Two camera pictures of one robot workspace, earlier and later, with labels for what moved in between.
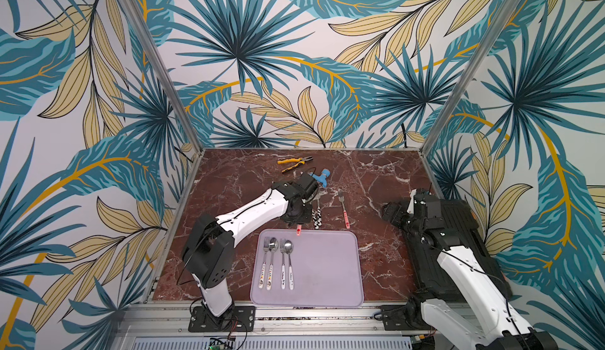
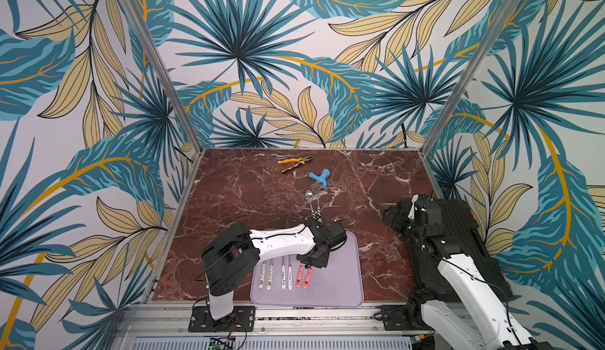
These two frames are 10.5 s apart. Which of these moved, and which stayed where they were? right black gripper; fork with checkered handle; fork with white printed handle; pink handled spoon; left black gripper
Moved: pink handled spoon; left black gripper
Stayed: fork with white printed handle; fork with checkered handle; right black gripper
